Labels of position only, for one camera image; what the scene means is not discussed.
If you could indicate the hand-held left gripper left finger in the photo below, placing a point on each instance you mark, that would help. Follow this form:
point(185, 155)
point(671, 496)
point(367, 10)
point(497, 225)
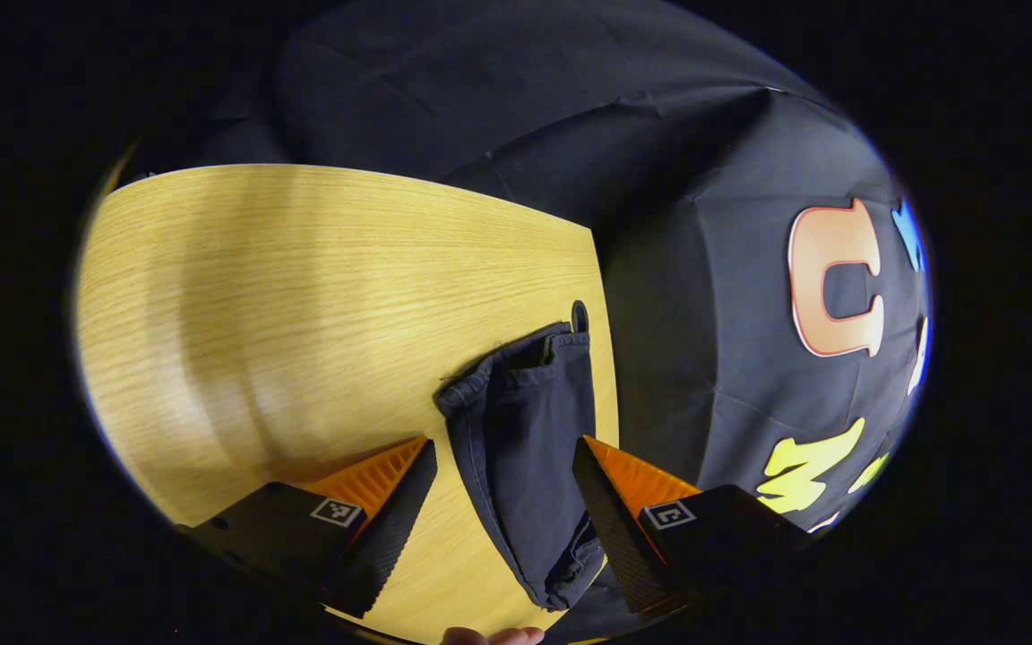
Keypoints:
point(386, 537)

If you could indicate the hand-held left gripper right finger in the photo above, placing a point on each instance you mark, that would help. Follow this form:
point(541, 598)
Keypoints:
point(614, 528)

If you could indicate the dark grey jeans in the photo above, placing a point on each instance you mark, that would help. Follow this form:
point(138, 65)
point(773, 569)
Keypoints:
point(525, 448)

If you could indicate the black backdrop cloth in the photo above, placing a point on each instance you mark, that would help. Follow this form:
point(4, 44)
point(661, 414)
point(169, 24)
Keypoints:
point(659, 134)

